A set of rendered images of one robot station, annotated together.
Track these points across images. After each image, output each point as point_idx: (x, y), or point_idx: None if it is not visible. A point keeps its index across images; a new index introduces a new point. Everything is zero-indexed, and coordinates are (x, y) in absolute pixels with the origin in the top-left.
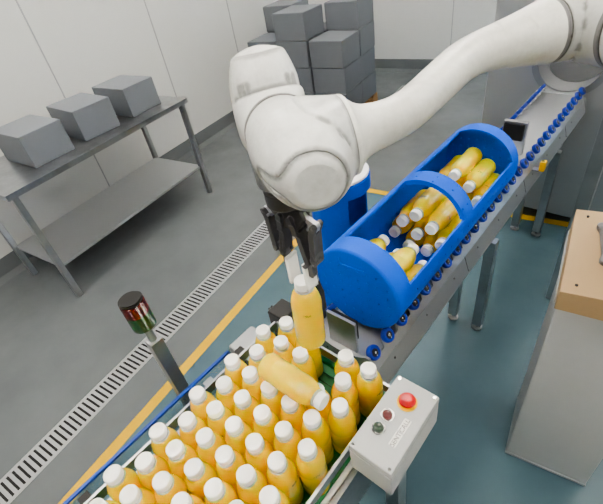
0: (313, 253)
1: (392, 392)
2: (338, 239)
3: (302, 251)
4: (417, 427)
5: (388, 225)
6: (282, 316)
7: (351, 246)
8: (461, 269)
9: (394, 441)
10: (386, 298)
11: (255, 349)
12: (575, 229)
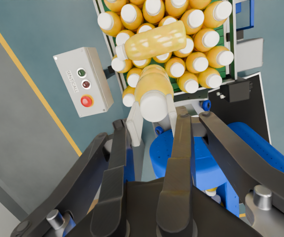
0: (84, 154)
1: (98, 98)
2: None
3: (117, 144)
4: (70, 92)
5: (225, 201)
6: (231, 86)
7: (206, 177)
8: None
9: (69, 74)
10: (159, 152)
11: (213, 38)
12: None
